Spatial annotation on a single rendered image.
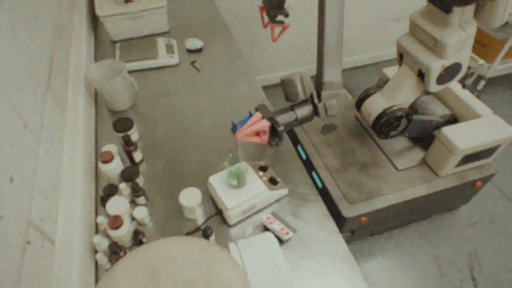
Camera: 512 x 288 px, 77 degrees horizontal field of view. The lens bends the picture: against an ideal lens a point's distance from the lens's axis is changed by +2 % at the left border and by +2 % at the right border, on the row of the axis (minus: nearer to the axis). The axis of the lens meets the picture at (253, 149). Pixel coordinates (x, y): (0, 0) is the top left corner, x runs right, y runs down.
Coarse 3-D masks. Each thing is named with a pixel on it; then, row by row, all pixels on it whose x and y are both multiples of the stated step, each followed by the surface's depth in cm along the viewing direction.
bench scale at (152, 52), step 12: (120, 48) 138; (132, 48) 138; (144, 48) 138; (156, 48) 138; (168, 48) 142; (120, 60) 133; (132, 60) 133; (144, 60) 135; (156, 60) 135; (168, 60) 136
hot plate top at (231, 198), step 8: (248, 168) 90; (216, 176) 89; (224, 176) 89; (256, 176) 89; (216, 184) 87; (224, 184) 87; (248, 184) 87; (256, 184) 87; (216, 192) 86; (224, 192) 85; (232, 192) 85; (240, 192) 85; (248, 192) 85; (256, 192) 85; (224, 200) 84; (232, 200) 84; (240, 200) 84; (248, 200) 84; (232, 208) 82
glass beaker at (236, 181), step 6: (228, 156) 83; (234, 156) 84; (228, 162) 84; (234, 162) 86; (246, 162) 84; (228, 168) 86; (246, 168) 86; (228, 174) 82; (234, 174) 80; (240, 174) 81; (246, 174) 83; (228, 180) 84; (234, 180) 82; (240, 180) 83; (246, 180) 85; (228, 186) 86; (234, 186) 85; (240, 186) 85
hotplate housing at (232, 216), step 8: (208, 184) 90; (264, 192) 87; (272, 192) 89; (280, 192) 91; (216, 200) 88; (256, 200) 86; (264, 200) 88; (272, 200) 91; (224, 208) 85; (240, 208) 85; (248, 208) 86; (256, 208) 89; (224, 216) 88; (232, 216) 84; (240, 216) 87; (232, 224) 88
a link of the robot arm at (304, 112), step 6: (294, 102) 78; (300, 102) 79; (306, 102) 79; (294, 108) 78; (300, 108) 78; (306, 108) 78; (312, 108) 79; (300, 114) 77; (306, 114) 78; (312, 114) 79; (294, 120) 78; (300, 120) 78; (306, 120) 79; (312, 120) 81
